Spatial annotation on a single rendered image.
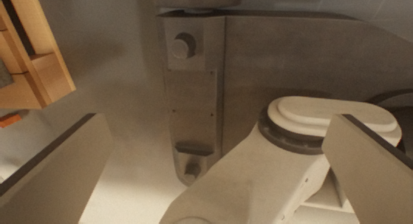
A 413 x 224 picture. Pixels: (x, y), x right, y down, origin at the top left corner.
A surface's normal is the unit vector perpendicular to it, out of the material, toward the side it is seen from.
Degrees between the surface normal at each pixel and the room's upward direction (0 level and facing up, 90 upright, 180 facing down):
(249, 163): 90
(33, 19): 0
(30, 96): 0
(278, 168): 90
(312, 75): 0
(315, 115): 90
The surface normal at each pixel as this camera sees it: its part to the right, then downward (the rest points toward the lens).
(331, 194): -0.01, -0.86
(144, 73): -0.22, 0.50
